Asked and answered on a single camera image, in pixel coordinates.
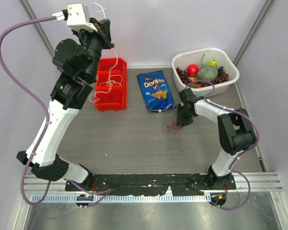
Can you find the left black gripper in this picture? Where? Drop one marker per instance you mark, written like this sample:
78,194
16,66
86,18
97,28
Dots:
103,35

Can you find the white plastic basket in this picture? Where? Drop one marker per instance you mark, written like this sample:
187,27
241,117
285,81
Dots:
227,71

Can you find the dark red grape bunch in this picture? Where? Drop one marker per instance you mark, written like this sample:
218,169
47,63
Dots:
183,76

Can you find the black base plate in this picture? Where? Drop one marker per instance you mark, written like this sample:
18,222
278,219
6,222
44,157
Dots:
181,184

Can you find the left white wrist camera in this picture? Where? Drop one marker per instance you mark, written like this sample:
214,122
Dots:
77,17

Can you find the green pear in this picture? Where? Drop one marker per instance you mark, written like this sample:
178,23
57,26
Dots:
212,63

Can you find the aluminium frame post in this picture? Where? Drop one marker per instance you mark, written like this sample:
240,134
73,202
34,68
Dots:
37,26
264,11

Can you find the right aluminium frame post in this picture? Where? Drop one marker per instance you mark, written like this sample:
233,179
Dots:
264,11

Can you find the slotted cable duct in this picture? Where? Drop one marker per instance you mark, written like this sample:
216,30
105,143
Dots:
84,198

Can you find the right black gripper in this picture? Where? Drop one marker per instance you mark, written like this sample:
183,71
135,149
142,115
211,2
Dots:
181,120

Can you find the blue Doritos chip bag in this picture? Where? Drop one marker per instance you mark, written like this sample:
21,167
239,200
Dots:
155,91

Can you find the red plastic bin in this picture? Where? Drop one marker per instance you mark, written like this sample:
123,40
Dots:
111,85

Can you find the left aluminium frame post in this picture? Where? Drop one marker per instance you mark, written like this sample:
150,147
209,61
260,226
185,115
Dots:
37,26

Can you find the green melon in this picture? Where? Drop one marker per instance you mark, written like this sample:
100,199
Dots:
207,72

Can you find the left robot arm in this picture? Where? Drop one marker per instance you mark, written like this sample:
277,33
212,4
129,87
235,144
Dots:
78,63

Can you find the red apple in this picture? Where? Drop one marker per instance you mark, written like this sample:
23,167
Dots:
192,70

